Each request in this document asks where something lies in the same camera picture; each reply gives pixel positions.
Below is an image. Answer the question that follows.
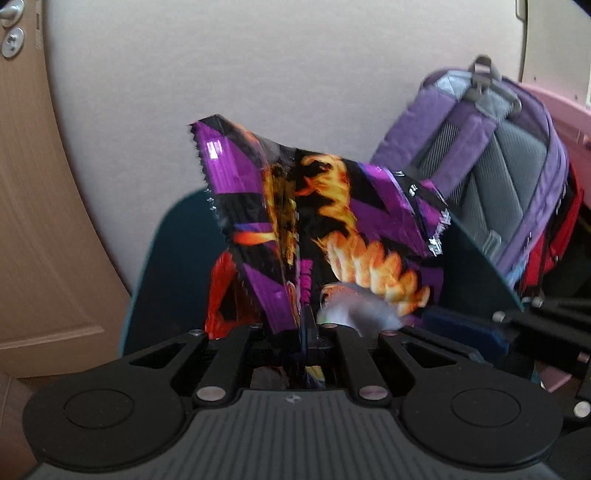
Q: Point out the silver door handle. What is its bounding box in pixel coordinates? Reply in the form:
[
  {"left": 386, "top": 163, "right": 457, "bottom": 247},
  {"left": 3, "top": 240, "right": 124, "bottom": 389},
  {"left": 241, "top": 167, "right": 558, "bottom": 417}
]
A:
[{"left": 0, "top": 0, "right": 25, "bottom": 27}]

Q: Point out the purple flame snack packet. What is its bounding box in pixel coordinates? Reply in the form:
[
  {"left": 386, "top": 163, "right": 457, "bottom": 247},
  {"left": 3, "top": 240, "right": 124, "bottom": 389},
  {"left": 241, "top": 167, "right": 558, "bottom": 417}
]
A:
[{"left": 188, "top": 114, "right": 451, "bottom": 385}]

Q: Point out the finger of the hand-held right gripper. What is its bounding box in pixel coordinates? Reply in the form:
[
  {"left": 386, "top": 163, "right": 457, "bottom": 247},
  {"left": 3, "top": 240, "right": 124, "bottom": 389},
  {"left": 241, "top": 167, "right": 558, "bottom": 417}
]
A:
[
  {"left": 421, "top": 306, "right": 591, "bottom": 370},
  {"left": 491, "top": 296, "right": 591, "bottom": 329}
]

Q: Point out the beige wooden door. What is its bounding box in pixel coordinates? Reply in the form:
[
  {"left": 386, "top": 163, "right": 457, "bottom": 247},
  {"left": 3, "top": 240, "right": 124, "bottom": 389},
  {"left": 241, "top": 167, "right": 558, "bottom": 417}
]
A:
[{"left": 0, "top": 0, "right": 133, "bottom": 380}]

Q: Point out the pink desk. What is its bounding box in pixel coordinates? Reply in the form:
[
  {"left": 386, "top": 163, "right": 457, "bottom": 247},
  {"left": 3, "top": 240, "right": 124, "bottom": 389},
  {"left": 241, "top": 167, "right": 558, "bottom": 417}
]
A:
[{"left": 522, "top": 82, "right": 591, "bottom": 149}]

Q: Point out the silver door lock knob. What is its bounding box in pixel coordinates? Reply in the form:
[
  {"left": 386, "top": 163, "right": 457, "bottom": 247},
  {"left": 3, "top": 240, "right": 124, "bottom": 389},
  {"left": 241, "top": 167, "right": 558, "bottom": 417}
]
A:
[{"left": 1, "top": 27, "right": 25, "bottom": 59}]

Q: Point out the red backpack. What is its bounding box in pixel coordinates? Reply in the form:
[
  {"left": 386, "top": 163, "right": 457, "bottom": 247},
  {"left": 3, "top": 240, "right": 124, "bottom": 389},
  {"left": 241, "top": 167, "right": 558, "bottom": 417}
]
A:
[{"left": 521, "top": 161, "right": 585, "bottom": 297}]

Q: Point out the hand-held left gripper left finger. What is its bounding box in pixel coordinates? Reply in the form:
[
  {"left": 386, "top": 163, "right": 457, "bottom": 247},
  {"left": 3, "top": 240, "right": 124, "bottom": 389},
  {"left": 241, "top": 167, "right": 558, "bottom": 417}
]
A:
[{"left": 127, "top": 323, "right": 271, "bottom": 409}]

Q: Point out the white bookshelf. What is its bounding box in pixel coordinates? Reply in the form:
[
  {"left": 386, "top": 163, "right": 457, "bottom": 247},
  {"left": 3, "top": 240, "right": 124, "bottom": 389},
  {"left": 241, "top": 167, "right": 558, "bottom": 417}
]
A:
[{"left": 512, "top": 0, "right": 591, "bottom": 110}]

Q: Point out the purple backpack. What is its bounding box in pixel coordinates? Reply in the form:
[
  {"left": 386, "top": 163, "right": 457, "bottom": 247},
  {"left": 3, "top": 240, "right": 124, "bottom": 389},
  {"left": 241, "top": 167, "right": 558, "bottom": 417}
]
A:
[{"left": 369, "top": 55, "right": 570, "bottom": 297}]

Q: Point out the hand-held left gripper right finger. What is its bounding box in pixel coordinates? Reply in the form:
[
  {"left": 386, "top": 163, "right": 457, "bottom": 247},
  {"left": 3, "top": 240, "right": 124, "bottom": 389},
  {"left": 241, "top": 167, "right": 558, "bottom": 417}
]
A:
[{"left": 300, "top": 308, "right": 492, "bottom": 402}]

